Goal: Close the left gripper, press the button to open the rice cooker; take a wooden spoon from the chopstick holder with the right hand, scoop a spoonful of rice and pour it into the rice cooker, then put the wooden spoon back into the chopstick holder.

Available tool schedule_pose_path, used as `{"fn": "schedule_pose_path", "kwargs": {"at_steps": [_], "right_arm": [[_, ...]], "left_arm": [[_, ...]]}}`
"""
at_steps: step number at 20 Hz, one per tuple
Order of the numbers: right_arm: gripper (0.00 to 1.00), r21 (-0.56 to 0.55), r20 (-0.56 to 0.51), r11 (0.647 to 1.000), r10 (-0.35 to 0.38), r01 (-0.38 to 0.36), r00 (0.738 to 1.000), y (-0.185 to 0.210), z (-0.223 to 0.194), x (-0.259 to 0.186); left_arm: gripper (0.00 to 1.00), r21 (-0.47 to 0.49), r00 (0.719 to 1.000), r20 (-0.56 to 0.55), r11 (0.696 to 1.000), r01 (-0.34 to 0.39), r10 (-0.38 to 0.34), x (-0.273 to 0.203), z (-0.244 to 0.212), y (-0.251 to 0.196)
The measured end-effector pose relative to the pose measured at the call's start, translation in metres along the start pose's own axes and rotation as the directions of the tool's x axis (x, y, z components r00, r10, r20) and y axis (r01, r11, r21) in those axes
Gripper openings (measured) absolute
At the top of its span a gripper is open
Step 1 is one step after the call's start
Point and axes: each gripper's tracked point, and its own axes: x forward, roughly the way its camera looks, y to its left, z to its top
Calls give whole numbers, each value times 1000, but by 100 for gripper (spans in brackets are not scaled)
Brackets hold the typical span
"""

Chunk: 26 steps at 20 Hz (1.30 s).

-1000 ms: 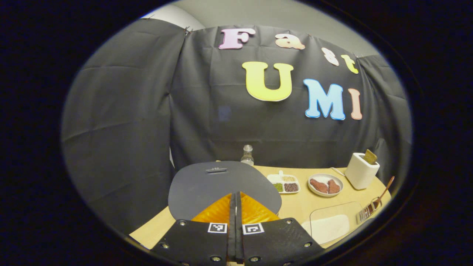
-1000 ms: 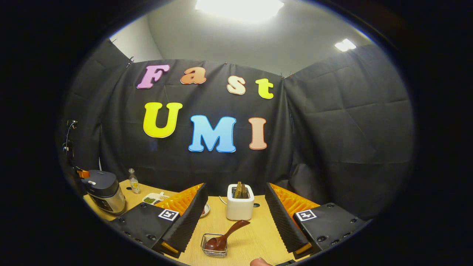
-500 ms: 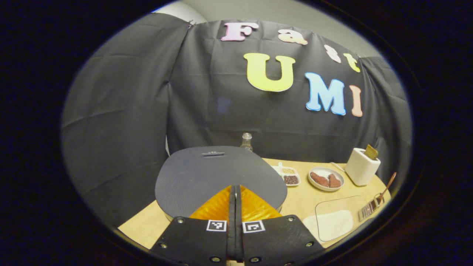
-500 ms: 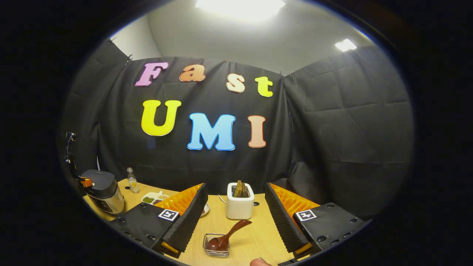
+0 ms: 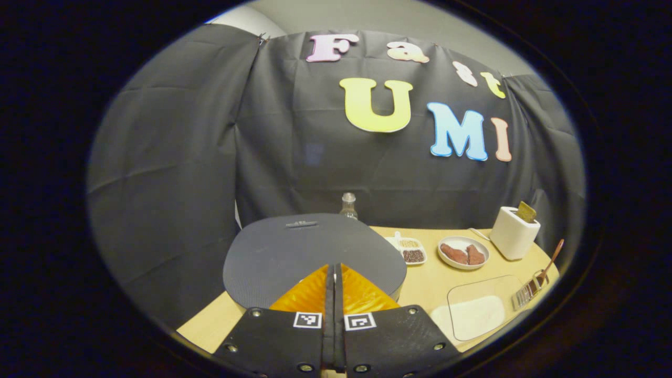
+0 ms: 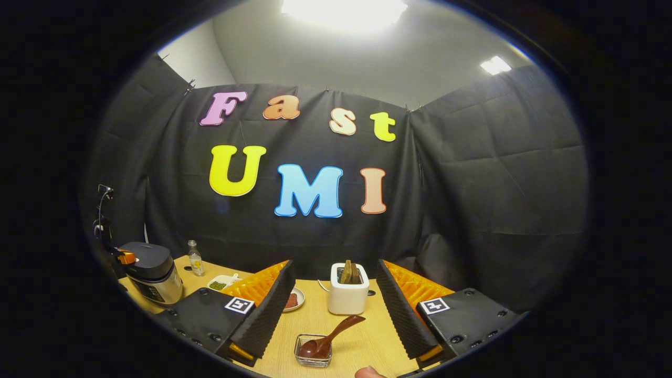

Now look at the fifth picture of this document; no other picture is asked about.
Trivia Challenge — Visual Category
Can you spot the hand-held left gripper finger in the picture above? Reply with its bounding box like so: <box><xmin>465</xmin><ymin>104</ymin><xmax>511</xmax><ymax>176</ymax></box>
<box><xmin>334</xmin><ymin>264</ymin><xmax>461</xmax><ymax>378</ymax></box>
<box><xmin>213</xmin><ymin>264</ymin><xmax>337</xmax><ymax>378</ymax></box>

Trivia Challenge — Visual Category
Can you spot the grey silver rice cooker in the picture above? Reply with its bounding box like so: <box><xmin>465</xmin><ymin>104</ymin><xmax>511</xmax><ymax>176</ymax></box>
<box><xmin>223</xmin><ymin>213</ymin><xmax>407</xmax><ymax>310</ymax></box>

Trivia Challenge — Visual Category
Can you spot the wire metal chopstick holder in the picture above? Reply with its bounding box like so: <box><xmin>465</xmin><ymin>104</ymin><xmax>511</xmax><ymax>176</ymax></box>
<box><xmin>512</xmin><ymin>269</ymin><xmax>550</xmax><ymax>309</ymax></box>

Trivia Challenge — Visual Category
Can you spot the brown wooden spoon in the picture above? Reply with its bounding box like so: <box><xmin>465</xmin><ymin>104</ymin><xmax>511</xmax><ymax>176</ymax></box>
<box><xmin>530</xmin><ymin>239</ymin><xmax>565</xmax><ymax>292</ymax></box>

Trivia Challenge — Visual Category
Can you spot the white divided bean dish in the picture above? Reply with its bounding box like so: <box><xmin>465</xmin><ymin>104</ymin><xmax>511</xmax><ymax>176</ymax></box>
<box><xmin>386</xmin><ymin>231</ymin><xmax>427</xmax><ymax>266</ymax></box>

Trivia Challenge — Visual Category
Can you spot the small clear glass bottle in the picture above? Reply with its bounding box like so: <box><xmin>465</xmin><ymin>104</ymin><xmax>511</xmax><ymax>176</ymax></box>
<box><xmin>339</xmin><ymin>192</ymin><xmax>359</xmax><ymax>221</ymax></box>

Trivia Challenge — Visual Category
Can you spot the white round plate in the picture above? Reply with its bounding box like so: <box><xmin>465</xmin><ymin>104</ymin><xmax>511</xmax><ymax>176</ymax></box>
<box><xmin>437</xmin><ymin>236</ymin><xmax>490</xmax><ymax>270</ymax></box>

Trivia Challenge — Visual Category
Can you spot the clear glass tray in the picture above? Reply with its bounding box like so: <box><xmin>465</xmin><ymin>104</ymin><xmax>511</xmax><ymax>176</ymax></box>
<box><xmin>447</xmin><ymin>275</ymin><xmax>526</xmax><ymax>342</ymax></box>

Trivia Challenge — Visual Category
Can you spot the white toaster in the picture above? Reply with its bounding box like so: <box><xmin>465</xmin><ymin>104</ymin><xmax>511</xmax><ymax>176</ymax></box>
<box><xmin>489</xmin><ymin>206</ymin><xmax>541</xmax><ymax>261</ymax></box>

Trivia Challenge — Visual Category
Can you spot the black backdrop cloth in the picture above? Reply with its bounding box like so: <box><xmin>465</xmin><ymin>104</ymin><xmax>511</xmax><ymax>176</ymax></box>
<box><xmin>87</xmin><ymin>24</ymin><xmax>586</xmax><ymax>329</ymax></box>

